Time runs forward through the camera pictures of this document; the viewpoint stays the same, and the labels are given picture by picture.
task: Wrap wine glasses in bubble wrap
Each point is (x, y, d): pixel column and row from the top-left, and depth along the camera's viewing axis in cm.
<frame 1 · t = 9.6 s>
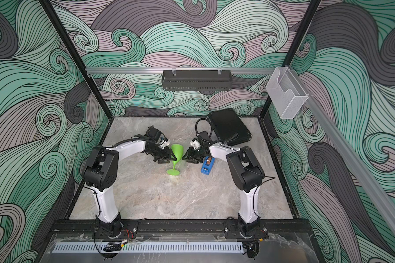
left hand: (173, 158, 92), fingers open
right hand: (182, 160, 92), fingers open
blue tape dispenser: (208, 164, 94), point 4 cm above the table
black flat case: (229, 127, 113), point 3 cm above the table

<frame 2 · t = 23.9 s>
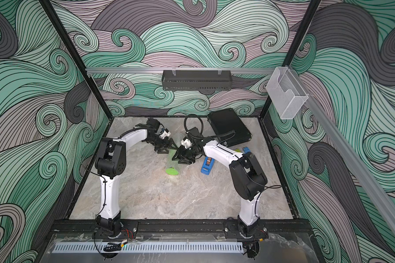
left hand: (172, 148, 96), fingers open
right hand: (173, 161, 84), fingers open
the named things where they were.

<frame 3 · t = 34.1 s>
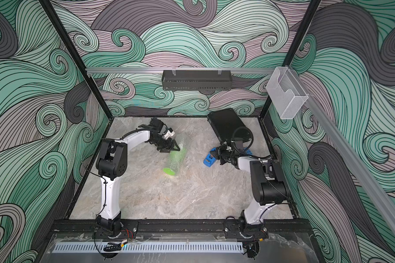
left hand: (175, 149, 96), fingers open
right hand: (208, 150, 92), fingers closed
blue tape dispenser: (209, 159, 97), point 3 cm above the table
the other named things where they were.

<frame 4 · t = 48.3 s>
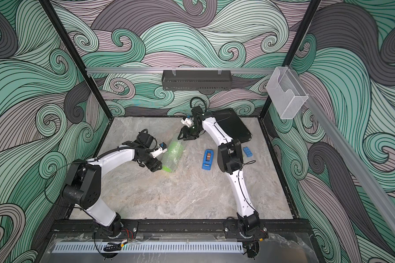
left hand: (156, 160, 91), fingers open
right hand: (180, 139, 95), fingers open
blue tape dispenser: (208, 159, 96), point 3 cm above the table
green plastic wine glass: (172, 153, 94), point 7 cm above the table
the other named things where they were.

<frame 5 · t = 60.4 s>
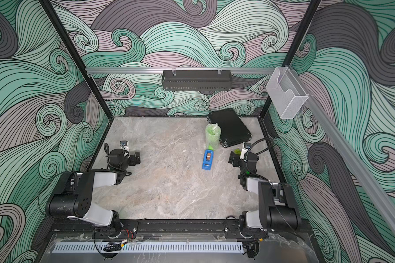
left hand: (130, 151, 94), fingers open
right hand: (238, 152, 92), fingers open
green plastic wine glass: (212, 136, 91), point 16 cm above the table
the other named things where they were.

